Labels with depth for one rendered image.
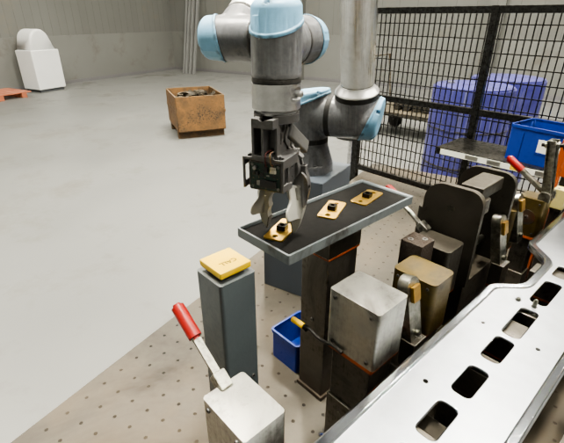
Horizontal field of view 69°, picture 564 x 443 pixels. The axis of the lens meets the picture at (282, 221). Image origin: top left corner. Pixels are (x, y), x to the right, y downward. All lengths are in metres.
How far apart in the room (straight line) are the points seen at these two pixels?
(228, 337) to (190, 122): 5.25
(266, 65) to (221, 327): 0.41
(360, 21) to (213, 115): 4.93
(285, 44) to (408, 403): 0.54
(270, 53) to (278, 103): 0.07
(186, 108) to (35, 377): 4.19
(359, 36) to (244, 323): 0.70
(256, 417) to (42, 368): 1.89
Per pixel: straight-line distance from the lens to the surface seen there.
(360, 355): 0.72
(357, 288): 0.70
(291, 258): 0.67
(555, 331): 0.92
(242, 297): 0.69
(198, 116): 5.86
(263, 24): 0.62
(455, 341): 0.81
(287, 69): 0.62
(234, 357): 0.75
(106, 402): 1.14
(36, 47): 10.91
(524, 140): 1.76
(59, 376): 2.32
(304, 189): 0.70
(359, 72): 1.10
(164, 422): 1.06
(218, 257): 0.68
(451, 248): 0.93
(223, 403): 0.59
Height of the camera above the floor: 1.51
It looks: 26 degrees down
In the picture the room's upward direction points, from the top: straight up
